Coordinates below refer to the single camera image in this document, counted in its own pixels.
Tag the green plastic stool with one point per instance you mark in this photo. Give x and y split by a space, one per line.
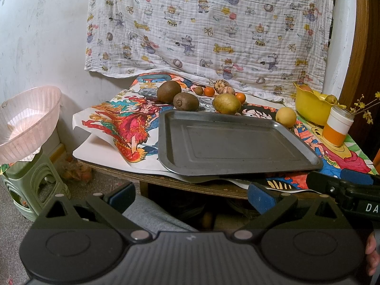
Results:
32 184

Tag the cartoon print cloth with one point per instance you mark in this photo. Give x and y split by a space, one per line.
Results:
261 47

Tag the yellow plastic bowl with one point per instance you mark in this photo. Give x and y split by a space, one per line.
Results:
311 105

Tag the small brown kiwi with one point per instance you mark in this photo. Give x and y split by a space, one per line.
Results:
198 90

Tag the round yellow fruit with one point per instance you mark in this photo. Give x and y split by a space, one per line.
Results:
286 116

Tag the striped melon fruit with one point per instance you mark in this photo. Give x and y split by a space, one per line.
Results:
219 85
228 90

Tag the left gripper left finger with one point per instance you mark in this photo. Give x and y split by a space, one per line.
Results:
109 208

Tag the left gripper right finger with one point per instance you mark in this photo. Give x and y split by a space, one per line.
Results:
274 207

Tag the pink plastic basket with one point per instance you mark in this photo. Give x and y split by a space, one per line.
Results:
27 121

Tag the yellow flower sprig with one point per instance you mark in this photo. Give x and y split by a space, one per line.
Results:
362 108

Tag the fruit in yellow bowl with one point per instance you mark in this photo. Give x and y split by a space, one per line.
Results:
331 99

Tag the large brown kiwi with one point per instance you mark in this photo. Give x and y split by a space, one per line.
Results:
167 91

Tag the person's right hand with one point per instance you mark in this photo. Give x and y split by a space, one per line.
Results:
372 256

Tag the grey metal baking tray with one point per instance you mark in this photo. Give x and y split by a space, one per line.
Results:
208 144

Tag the orange white cup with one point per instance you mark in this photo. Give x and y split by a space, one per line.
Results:
337 126

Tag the yellow-green pear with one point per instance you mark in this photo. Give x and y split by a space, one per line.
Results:
226 104

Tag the colourful anime poster mat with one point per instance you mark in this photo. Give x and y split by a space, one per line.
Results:
134 132

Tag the small orange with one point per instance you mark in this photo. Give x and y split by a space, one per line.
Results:
241 97
209 91

